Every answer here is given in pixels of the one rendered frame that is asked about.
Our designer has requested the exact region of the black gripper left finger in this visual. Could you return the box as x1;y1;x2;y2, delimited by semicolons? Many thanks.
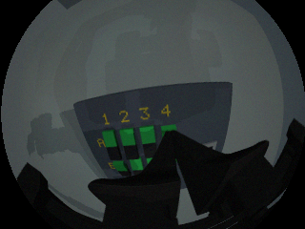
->
88;131;182;219

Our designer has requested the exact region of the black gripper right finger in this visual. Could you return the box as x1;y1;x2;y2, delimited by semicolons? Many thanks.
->
172;130;270;215

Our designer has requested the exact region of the dark grey switch panel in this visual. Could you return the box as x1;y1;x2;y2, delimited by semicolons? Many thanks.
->
73;81;233;179

